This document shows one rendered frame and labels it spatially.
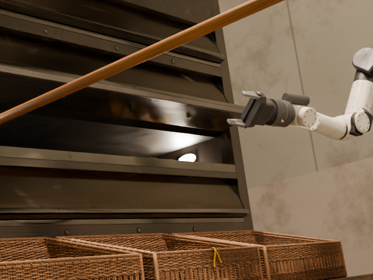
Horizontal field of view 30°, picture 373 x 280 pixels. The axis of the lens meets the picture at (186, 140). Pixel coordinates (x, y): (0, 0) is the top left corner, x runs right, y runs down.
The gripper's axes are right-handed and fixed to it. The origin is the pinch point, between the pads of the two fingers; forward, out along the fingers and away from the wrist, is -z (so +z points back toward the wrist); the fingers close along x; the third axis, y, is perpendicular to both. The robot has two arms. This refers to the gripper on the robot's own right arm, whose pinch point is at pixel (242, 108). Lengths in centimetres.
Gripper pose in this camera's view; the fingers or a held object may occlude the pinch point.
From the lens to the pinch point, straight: 219.5
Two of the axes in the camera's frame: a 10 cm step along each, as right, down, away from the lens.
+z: 8.3, 0.7, 5.6
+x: 3.9, -7.9, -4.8
